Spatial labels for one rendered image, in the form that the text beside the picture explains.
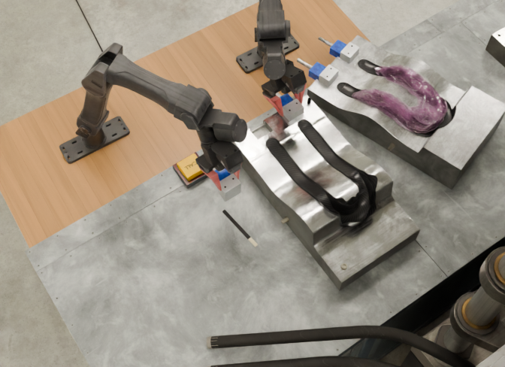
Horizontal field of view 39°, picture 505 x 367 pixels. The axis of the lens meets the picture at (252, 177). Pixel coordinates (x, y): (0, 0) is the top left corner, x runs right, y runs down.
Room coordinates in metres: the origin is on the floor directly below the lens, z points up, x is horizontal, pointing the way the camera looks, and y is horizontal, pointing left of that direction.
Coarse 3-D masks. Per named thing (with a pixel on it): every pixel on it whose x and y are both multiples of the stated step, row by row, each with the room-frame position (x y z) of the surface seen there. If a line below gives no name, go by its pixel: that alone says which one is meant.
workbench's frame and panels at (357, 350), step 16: (480, 256) 0.80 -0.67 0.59; (464, 272) 0.78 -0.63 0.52; (448, 288) 0.75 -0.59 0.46; (464, 288) 0.83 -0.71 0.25; (416, 304) 0.67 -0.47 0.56; (432, 304) 0.73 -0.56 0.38; (448, 304) 0.80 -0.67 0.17; (400, 320) 0.65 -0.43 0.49; (416, 320) 0.71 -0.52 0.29; (432, 320) 0.78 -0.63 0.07; (352, 352) 0.54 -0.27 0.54; (368, 352) 0.58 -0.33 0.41; (384, 352) 0.65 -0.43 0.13
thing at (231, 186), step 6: (222, 174) 0.91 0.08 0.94; (228, 174) 0.91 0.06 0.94; (222, 180) 0.88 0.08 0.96; (228, 180) 0.88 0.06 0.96; (234, 180) 0.88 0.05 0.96; (222, 186) 0.87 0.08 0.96; (228, 186) 0.87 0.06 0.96; (234, 186) 0.87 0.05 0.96; (240, 186) 0.87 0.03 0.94; (222, 192) 0.86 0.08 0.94; (228, 192) 0.85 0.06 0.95; (234, 192) 0.86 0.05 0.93; (240, 192) 0.88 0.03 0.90; (222, 198) 0.86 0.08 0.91; (228, 198) 0.85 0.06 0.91
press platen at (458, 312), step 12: (468, 300) 0.51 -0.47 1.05; (456, 312) 0.49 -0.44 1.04; (504, 312) 0.48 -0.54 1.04; (456, 324) 0.46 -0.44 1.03; (468, 324) 0.46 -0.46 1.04; (492, 324) 0.46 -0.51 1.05; (504, 324) 0.46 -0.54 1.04; (468, 336) 0.44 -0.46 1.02; (480, 336) 0.43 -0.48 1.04; (492, 336) 0.43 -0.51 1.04; (504, 336) 0.43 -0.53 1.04; (492, 348) 0.41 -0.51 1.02
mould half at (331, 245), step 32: (288, 128) 1.08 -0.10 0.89; (320, 128) 1.08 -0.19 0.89; (256, 160) 0.98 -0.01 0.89; (320, 160) 0.98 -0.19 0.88; (352, 160) 0.96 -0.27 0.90; (288, 192) 0.88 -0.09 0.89; (352, 192) 0.85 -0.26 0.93; (384, 192) 0.86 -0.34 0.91; (288, 224) 0.82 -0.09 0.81; (320, 224) 0.76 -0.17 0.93; (384, 224) 0.79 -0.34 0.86; (320, 256) 0.71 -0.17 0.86; (352, 256) 0.70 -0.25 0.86; (384, 256) 0.71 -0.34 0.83
